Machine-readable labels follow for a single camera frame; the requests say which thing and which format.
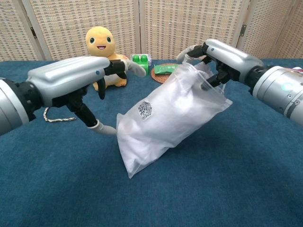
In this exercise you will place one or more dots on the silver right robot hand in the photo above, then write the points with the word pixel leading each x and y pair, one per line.
pixel 232 59

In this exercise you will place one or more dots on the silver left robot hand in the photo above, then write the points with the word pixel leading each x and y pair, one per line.
pixel 66 75

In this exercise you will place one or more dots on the frosted plastic zip bag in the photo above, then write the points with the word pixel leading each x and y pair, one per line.
pixel 220 106

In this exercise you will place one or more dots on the white garment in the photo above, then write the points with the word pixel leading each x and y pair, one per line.
pixel 180 99

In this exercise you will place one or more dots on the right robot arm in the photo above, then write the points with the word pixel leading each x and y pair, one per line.
pixel 279 92

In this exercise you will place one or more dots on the yellow plush dinosaur toy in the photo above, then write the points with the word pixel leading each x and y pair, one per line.
pixel 99 42

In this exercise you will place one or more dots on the woven folding screen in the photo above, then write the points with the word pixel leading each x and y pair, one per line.
pixel 189 28

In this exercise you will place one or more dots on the red juice bottle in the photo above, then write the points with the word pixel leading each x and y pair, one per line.
pixel 298 70

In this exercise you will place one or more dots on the green foil packet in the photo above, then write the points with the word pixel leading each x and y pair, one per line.
pixel 163 69

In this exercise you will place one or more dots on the green toy building block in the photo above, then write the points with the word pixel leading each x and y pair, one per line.
pixel 139 58

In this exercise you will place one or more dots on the round woven rattan coaster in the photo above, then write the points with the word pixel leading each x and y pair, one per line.
pixel 157 76

